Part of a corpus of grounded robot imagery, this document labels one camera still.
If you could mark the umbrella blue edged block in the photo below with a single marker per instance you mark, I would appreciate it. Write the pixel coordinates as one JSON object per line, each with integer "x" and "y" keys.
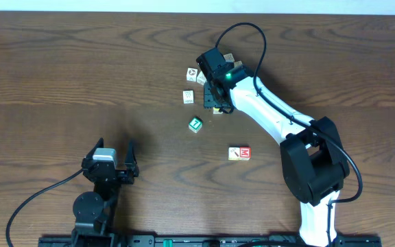
{"x": 201, "y": 79}

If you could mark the green number seven block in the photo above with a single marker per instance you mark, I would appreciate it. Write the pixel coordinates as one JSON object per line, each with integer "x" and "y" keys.
{"x": 195, "y": 125}

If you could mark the ball picture white block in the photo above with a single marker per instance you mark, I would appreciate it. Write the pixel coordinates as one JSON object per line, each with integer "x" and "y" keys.
{"x": 192, "y": 74}

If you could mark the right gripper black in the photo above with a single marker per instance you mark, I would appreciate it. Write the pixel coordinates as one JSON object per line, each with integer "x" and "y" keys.
{"x": 209, "y": 87}

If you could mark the tan block yellow side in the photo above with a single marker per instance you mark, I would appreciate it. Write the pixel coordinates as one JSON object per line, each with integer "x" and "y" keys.
{"x": 229, "y": 58}

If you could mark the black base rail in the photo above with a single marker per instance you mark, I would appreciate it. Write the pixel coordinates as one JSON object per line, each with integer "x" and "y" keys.
{"x": 169, "y": 241}

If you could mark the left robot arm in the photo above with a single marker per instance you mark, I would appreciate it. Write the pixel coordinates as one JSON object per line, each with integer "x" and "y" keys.
{"x": 94, "y": 210}

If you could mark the tan block red side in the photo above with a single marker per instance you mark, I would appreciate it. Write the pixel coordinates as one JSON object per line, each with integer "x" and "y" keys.
{"x": 237, "y": 63}

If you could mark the hammer picture yellow block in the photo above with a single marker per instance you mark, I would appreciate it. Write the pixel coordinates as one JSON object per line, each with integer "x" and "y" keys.
{"x": 233, "y": 153}

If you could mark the red letter M block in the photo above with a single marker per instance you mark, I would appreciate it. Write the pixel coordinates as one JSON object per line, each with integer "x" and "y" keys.
{"x": 244, "y": 153}

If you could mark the white block lower left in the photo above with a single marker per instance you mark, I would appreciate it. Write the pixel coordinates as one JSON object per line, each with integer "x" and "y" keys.
{"x": 188, "y": 97}

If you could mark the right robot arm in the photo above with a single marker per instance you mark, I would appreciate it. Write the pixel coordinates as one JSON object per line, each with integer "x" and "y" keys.
{"x": 313, "y": 160}

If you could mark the yellow top wooden block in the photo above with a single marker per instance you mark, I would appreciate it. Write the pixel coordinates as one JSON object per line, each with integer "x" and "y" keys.
{"x": 217, "y": 111}

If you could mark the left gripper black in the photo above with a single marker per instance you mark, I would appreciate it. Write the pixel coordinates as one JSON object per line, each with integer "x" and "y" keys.
{"x": 122, "y": 173}

